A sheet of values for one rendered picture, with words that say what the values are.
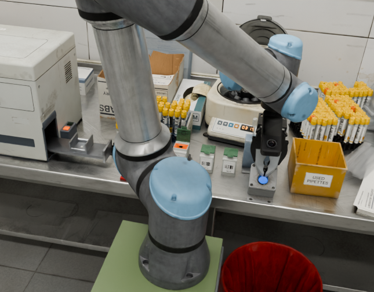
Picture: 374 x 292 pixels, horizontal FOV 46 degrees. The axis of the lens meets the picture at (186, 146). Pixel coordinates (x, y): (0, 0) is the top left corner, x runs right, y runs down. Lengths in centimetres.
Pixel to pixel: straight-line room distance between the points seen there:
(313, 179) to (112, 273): 58
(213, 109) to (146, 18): 83
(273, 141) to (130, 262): 41
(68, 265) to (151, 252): 135
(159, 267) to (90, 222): 114
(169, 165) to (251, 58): 25
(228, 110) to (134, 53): 69
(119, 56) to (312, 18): 102
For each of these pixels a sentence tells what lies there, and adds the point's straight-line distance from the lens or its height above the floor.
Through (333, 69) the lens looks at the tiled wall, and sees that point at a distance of 173.
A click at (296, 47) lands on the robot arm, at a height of 130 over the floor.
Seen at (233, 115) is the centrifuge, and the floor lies 95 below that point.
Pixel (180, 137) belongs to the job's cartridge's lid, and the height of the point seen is 96.
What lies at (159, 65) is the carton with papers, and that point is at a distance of 169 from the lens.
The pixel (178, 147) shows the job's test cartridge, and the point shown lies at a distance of 122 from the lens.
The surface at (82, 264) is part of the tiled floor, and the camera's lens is 221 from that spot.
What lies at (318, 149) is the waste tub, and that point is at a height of 95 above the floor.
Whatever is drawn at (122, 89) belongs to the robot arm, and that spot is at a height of 128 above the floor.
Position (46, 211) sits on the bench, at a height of 27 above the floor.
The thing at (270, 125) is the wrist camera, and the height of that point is 112.
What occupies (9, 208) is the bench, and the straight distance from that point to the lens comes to 216.
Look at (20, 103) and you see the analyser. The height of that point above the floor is 106.
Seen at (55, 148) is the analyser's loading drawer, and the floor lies 92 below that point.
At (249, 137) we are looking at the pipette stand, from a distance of 125.
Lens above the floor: 162
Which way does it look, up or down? 33 degrees down
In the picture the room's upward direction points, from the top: 3 degrees clockwise
